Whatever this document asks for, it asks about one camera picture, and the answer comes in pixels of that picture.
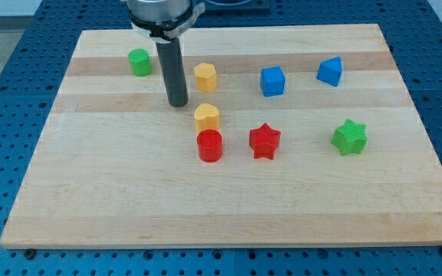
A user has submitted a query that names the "yellow hexagon block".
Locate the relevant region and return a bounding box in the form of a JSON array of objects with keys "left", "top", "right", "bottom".
[{"left": 194, "top": 63, "right": 217, "bottom": 92}]

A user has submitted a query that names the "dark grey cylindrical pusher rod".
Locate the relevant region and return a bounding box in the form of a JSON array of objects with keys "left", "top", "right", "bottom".
[{"left": 156, "top": 38, "right": 188, "bottom": 107}]

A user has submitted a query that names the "blue triangular prism block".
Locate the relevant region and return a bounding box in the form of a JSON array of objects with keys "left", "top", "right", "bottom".
[{"left": 317, "top": 57, "right": 343, "bottom": 87}]

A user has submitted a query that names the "green star block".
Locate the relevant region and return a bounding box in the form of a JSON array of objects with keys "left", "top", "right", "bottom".
[{"left": 331, "top": 119, "right": 368, "bottom": 156}]

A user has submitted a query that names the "light wooden board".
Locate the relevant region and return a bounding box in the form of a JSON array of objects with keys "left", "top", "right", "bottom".
[{"left": 0, "top": 24, "right": 442, "bottom": 249}]

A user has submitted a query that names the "yellow heart block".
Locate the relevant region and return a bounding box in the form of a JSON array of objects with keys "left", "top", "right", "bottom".
[{"left": 194, "top": 103, "right": 220, "bottom": 133}]

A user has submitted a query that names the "red cylinder block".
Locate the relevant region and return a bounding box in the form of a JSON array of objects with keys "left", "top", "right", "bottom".
[{"left": 196, "top": 129, "right": 223, "bottom": 163}]

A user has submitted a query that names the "red star block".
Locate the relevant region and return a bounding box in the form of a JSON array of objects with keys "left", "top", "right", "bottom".
[{"left": 249, "top": 123, "right": 282, "bottom": 159}]

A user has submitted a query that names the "blue cube block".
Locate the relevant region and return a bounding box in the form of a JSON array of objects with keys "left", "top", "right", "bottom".
[{"left": 260, "top": 67, "right": 285, "bottom": 97}]

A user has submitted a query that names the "green cylinder block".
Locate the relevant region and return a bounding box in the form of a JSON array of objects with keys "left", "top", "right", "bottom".
[{"left": 127, "top": 48, "right": 153, "bottom": 77}]

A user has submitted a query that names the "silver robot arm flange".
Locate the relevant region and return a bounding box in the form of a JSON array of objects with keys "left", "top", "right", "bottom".
[{"left": 126, "top": 0, "right": 206, "bottom": 44}]

